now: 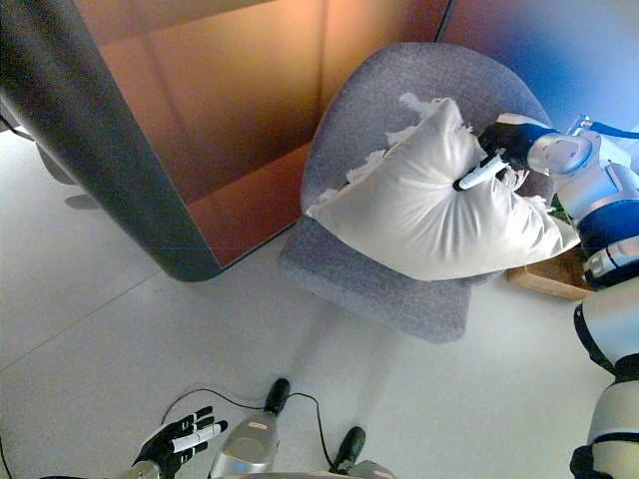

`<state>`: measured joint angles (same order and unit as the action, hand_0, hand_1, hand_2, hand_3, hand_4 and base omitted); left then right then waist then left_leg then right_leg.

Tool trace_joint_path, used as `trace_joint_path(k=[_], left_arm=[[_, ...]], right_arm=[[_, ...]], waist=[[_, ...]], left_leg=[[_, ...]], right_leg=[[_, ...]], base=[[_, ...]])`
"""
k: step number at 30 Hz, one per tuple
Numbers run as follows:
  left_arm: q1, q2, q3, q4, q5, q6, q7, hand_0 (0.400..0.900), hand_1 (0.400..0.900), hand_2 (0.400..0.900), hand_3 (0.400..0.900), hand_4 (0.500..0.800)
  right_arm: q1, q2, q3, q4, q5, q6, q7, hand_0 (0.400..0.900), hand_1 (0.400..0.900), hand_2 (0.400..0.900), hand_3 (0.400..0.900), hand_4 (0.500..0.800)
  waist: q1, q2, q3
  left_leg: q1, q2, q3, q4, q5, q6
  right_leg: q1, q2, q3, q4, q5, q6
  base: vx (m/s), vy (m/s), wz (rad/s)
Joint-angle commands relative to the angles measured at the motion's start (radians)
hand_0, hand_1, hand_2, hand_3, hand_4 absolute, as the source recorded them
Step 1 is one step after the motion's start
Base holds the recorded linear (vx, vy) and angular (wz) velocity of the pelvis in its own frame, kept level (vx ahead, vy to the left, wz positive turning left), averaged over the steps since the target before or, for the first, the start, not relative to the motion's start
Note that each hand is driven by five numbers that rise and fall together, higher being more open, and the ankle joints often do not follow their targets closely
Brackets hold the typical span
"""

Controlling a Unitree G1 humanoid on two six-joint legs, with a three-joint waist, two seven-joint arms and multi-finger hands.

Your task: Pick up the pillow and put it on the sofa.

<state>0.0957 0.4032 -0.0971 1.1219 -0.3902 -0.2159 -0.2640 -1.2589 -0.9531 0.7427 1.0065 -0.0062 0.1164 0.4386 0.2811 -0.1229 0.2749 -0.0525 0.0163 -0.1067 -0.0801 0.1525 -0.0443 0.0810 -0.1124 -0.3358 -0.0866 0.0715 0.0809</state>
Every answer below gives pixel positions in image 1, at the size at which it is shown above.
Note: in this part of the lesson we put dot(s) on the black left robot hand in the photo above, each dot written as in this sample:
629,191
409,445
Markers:
175,441

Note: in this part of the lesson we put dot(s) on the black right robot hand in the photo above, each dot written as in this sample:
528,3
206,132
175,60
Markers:
506,142

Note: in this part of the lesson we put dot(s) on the white fringed pillow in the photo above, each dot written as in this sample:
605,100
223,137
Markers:
424,219

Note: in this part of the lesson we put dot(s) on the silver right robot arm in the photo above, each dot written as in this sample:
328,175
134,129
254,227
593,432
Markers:
609,199

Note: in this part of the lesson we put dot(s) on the silver left leg black foot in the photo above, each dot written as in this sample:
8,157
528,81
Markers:
249,444

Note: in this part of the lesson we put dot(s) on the silver leg black foot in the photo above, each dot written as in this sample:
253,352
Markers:
349,446
249,444

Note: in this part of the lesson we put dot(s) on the wooden planter box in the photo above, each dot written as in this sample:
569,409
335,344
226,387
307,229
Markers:
549,279

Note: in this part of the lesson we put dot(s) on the silver right leg black foot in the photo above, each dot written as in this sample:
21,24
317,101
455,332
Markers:
349,446

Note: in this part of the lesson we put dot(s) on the grey fabric tub armchair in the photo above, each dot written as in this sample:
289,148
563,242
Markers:
379,294

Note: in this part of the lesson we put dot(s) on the brown wooden cabinet dark edge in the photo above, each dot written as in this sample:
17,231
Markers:
224,125

